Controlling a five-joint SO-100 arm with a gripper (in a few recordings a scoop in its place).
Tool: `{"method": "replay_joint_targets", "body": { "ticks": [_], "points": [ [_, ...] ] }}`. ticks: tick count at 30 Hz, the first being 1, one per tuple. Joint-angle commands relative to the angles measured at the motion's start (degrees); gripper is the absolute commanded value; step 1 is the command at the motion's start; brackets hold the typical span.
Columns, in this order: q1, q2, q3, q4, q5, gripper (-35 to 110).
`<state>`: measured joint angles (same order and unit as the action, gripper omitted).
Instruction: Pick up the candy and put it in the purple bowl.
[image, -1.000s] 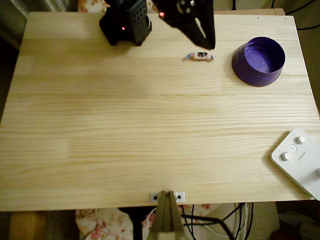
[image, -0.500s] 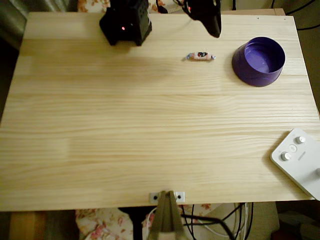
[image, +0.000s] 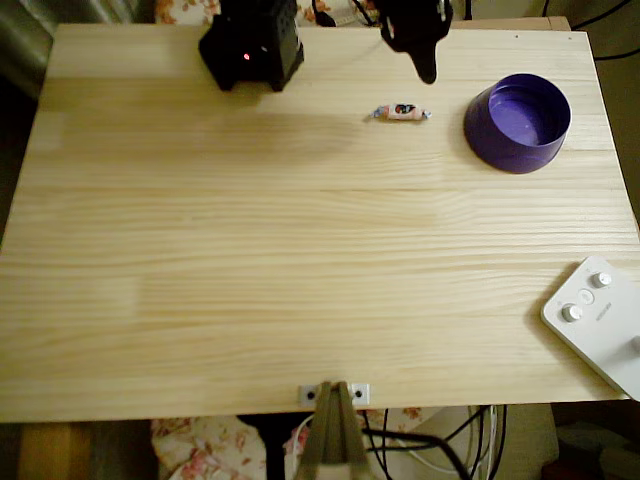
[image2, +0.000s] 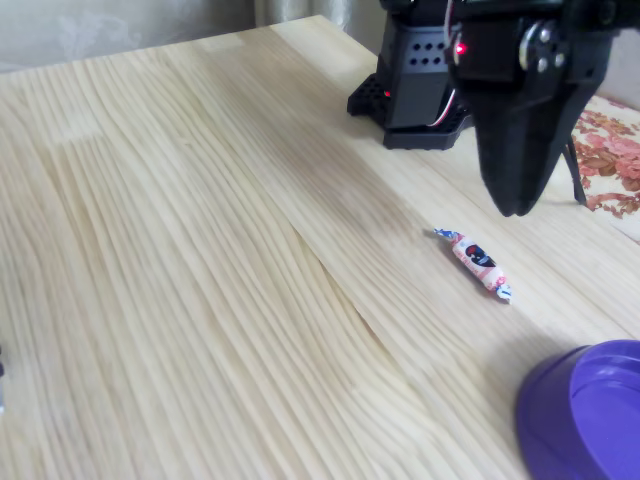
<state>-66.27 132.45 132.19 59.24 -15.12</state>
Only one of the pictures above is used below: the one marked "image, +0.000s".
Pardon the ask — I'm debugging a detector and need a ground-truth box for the white candy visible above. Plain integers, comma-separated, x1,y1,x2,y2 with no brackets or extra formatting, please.
368,101,434,124

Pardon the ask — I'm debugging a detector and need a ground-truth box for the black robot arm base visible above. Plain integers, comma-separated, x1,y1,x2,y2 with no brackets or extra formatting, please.
198,0,306,94

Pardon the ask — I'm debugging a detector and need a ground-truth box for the purple plastic bowl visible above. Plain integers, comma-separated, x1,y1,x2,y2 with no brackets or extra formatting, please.
462,72,573,176

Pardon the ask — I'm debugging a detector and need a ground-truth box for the floral patterned cloth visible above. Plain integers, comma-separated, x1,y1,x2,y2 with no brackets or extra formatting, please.
149,405,424,480
153,0,222,26

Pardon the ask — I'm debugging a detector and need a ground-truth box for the white control box with knobs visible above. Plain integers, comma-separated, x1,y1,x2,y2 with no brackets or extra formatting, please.
540,255,640,402

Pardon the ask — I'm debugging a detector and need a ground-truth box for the tan wooden stand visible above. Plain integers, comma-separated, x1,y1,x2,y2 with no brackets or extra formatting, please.
296,380,374,480

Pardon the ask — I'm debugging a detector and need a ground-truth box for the black cable with plug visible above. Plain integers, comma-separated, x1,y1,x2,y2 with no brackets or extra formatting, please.
311,0,337,28

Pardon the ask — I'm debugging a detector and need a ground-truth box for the white metal bracket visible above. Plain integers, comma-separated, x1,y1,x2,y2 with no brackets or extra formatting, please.
297,382,372,405

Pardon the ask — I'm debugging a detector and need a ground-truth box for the thick black cable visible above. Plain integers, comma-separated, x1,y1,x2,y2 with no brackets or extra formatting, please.
360,407,474,480

